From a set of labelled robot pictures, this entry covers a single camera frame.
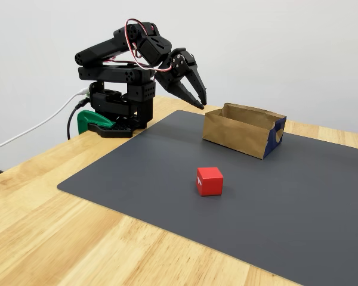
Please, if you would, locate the red white servo wire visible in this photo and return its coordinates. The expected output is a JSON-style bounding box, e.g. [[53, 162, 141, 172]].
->
[[103, 18, 174, 74]]

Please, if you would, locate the white USB cable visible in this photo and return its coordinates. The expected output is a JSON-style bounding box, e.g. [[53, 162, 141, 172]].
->
[[0, 88, 90, 154]]

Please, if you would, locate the black power cable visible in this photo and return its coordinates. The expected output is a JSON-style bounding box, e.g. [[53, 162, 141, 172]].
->
[[66, 100, 92, 141]]

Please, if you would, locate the green table clamp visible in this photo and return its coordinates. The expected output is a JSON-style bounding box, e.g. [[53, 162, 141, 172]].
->
[[76, 110, 116, 135]]

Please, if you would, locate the brown paper box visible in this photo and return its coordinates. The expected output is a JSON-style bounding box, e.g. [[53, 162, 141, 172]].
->
[[202, 102, 287, 160]]

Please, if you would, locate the red cube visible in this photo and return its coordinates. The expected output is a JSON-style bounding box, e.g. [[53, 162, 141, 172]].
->
[[195, 166, 224, 197]]

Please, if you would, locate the dark grey table mat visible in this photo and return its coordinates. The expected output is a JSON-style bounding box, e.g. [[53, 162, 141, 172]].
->
[[56, 110, 358, 286]]

